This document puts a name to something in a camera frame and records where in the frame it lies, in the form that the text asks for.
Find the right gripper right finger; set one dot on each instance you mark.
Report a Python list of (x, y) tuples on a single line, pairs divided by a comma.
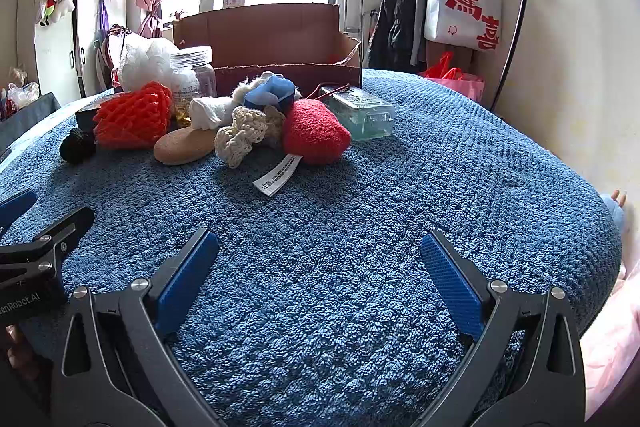
[(546, 385)]

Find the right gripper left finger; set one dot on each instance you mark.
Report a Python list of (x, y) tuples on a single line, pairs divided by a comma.
[(114, 367)]

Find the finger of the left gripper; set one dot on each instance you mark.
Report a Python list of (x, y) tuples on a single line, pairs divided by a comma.
[(15, 207), (42, 253)]

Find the black pompom scrunchie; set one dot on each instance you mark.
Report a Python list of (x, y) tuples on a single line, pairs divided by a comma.
[(78, 147)]

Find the red foam net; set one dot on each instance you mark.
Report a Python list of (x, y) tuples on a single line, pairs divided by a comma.
[(134, 120)]

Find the tan round sponge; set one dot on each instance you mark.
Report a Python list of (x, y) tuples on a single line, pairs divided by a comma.
[(182, 146)]

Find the white mesh bath pouf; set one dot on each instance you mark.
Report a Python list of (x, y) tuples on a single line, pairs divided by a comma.
[(143, 61)]

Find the white sock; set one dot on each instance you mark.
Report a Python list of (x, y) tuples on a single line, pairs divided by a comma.
[(209, 113)]

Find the cream crochet scrunchie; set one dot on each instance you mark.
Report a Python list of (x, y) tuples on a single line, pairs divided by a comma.
[(249, 127)]

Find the blue sponge block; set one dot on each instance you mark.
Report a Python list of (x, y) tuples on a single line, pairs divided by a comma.
[(276, 91)]

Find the red plush strawberry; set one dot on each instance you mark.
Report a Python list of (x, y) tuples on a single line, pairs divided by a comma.
[(312, 132)]

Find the person's left hand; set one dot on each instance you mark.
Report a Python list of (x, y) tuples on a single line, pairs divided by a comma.
[(19, 352)]

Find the blue knitted blanket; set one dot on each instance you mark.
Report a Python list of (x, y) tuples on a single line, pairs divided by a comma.
[(319, 310)]

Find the white wardrobe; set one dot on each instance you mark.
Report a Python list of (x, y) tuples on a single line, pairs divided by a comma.
[(58, 41)]

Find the glass jar of capsules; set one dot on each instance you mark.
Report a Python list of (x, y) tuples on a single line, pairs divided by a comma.
[(192, 76)]

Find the pink red plastic bags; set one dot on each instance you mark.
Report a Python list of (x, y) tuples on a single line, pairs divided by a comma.
[(453, 78)]

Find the clear green plastic box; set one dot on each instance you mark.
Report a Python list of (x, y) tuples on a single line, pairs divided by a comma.
[(363, 114)]

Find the brown cardboard box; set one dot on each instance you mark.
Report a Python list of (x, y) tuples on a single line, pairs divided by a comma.
[(300, 41)]

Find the dark hanging jacket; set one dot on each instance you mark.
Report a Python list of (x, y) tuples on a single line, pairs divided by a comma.
[(398, 42)]

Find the white bag red characters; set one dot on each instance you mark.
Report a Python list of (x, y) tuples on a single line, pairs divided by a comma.
[(472, 24)]

